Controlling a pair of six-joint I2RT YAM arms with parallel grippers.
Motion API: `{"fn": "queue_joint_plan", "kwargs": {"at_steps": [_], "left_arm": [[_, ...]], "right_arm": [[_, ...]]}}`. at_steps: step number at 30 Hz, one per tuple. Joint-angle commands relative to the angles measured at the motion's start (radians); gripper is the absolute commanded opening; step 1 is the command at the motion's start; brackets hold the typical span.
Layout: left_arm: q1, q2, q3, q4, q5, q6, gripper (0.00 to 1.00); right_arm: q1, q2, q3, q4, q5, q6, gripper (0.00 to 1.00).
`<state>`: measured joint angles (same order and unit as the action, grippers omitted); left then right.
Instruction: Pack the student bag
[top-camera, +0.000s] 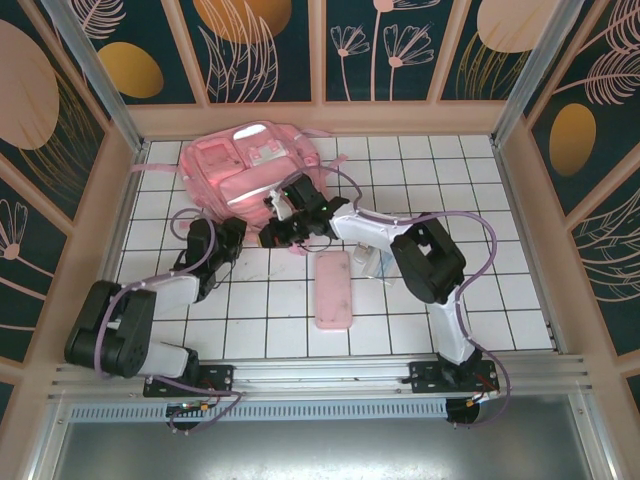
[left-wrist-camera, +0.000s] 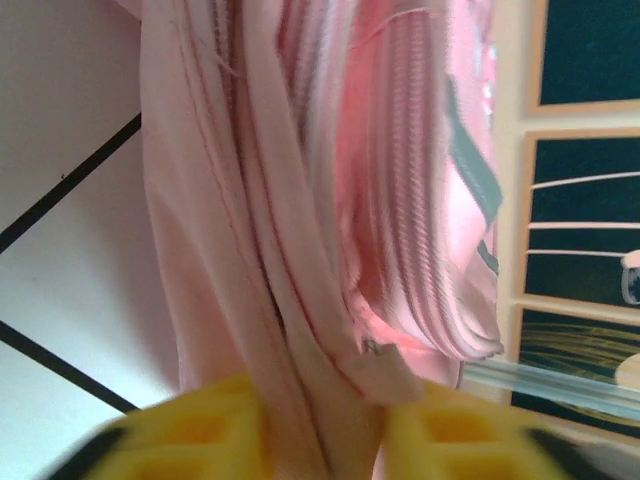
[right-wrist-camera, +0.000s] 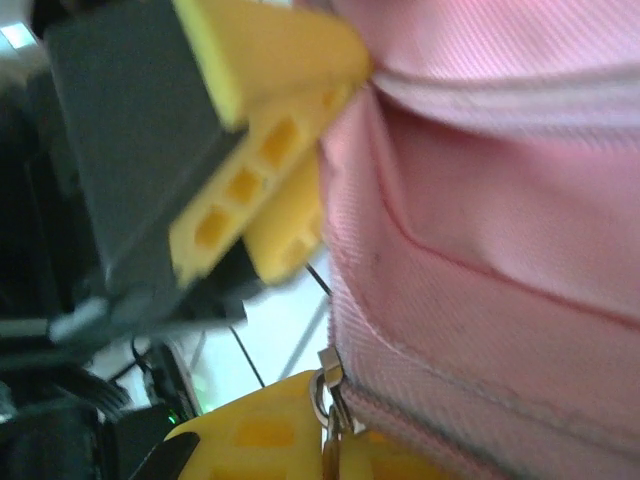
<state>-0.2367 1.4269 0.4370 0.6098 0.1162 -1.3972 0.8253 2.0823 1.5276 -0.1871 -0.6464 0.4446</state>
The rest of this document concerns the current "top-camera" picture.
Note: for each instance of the pink backpack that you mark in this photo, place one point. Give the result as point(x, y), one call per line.
point(225, 165)

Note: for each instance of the pink pencil case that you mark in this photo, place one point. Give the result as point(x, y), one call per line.
point(334, 295)

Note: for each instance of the clear bag of blue pens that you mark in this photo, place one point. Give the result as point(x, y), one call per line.
point(382, 269)

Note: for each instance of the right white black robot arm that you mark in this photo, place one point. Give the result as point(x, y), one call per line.
point(430, 260)

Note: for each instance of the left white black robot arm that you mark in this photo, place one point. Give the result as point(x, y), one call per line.
point(125, 330)

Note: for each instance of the small circuit board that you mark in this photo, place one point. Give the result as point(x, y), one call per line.
point(187, 407)

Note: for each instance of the grey metal sheet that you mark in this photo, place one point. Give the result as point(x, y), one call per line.
point(320, 450)

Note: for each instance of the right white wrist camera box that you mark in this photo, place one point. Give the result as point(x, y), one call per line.
point(280, 207)

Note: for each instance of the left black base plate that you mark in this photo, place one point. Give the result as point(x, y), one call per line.
point(220, 375)

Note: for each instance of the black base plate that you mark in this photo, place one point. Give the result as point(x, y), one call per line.
point(220, 375)
point(422, 375)

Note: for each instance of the aluminium mounting rail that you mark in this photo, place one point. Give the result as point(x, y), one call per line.
point(325, 375)

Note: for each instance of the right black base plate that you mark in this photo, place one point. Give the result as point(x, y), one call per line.
point(422, 375)

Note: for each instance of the left aluminium corner post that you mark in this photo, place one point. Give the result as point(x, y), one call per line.
point(100, 85)

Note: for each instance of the aluminium corner post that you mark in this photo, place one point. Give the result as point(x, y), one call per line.
point(100, 85)
point(530, 75)

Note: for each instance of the right aluminium side rail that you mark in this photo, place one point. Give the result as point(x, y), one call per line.
point(516, 200)

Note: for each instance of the right aluminium corner post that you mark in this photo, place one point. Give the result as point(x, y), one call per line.
point(530, 75)

